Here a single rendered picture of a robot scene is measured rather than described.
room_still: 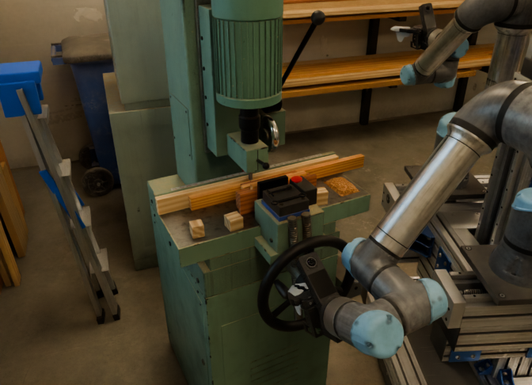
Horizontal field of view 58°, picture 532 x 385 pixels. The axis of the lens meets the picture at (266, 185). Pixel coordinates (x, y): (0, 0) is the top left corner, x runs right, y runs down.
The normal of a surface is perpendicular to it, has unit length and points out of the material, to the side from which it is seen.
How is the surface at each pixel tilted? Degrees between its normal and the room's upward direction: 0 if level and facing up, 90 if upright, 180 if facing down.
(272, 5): 90
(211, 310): 90
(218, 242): 90
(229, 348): 90
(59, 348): 1
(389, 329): 62
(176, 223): 0
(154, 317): 0
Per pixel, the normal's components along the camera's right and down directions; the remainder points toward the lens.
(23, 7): 0.32, 0.47
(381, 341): 0.36, -0.02
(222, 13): -0.60, 0.39
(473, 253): 0.00, -0.87
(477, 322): 0.07, 0.49
